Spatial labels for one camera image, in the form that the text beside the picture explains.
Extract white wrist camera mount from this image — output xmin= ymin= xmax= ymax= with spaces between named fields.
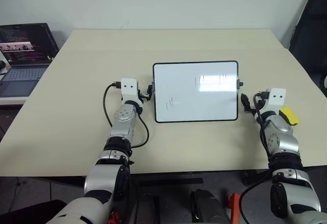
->
xmin=119 ymin=78 xmax=144 ymax=106
xmin=260 ymin=88 xmax=287 ymax=114

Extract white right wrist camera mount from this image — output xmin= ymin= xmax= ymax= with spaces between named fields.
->
xmin=260 ymin=88 xmax=287 ymax=114

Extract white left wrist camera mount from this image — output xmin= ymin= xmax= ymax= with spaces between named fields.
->
xmin=119 ymin=78 xmax=144 ymax=106

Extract black-framed whiteboard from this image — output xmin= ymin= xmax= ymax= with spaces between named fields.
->
xmin=149 ymin=60 xmax=244 ymax=123

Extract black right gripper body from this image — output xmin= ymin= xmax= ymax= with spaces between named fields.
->
xmin=249 ymin=96 xmax=265 ymax=114

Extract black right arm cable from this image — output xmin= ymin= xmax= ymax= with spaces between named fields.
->
xmin=239 ymin=90 xmax=273 ymax=224

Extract open grey laptop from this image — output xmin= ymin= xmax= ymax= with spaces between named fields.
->
xmin=0 ymin=23 xmax=60 ymax=98

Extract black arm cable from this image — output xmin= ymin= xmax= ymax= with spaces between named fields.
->
xmin=103 ymin=80 xmax=150 ymax=148
xmin=239 ymin=90 xmax=273 ymax=224

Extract orange-red bracket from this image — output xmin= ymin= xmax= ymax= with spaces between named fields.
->
xmin=107 ymin=211 xmax=121 ymax=224
xmin=228 ymin=193 xmax=240 ymax=224

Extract black table frame bar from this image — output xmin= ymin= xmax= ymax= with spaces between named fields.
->
xmin=134 ymin=172 xmax=205 ymax=186

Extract yellow and black eraser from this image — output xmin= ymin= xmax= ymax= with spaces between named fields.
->
xmin=278 ymin=107 xmax=300 ymax=126

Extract dark grey rounded part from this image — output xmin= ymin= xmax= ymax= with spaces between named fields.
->
xmin=138 ymin=192 xmax=166 ymax=224

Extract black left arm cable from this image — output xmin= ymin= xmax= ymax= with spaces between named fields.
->
xmin=103 ymin=80 xmax=150 ymax=148

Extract black office chair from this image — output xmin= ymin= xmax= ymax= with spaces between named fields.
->
xmin=288 ymin=0 xmax=327 ymax=86

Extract dark rounded robot part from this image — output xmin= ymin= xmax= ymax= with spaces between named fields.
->
xmin=190 ymin=189 xmax=231 ymax=224

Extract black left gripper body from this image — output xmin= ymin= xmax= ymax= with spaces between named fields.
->
xmin=137 ymin=88 xmax=150 ymax=103

